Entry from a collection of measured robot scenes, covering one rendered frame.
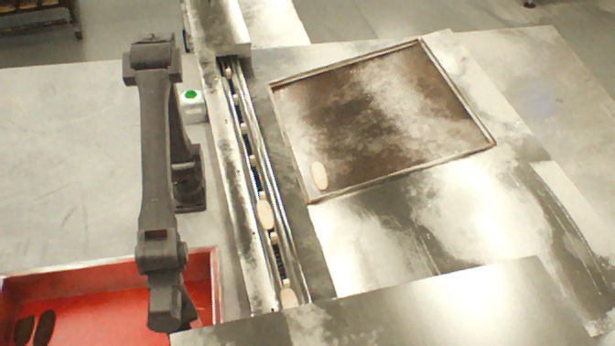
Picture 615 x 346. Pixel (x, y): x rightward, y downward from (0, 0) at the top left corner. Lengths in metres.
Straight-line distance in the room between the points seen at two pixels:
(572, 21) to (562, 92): 2.16
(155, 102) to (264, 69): 0.94
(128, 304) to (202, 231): 0.26
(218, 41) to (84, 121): 0.49
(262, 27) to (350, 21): 1.70
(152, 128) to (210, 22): 1.04
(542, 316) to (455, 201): 0.65
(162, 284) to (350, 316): 0.40
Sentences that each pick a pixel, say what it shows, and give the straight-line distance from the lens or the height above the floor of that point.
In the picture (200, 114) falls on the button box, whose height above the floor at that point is 0.85.
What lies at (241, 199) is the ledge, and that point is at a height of 0.86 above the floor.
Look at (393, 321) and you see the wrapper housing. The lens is 0.82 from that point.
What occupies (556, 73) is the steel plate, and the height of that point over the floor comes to 0.82.
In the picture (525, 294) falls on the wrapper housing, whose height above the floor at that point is 1.30.
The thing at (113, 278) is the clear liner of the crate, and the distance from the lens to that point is 1.45.
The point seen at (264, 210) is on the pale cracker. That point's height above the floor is 0.86.
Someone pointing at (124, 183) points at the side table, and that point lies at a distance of 1.73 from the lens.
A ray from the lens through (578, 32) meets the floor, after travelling 4.15.
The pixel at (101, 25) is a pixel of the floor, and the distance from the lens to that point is 4.11.
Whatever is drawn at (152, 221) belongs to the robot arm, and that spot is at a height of 1.20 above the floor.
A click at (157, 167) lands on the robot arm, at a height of 1.24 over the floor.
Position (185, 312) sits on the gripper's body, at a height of 0.99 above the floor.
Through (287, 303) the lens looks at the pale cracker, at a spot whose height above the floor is 0.86.
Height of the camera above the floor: 2.00
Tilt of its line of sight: 44 degrees down
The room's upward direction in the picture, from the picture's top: straight up
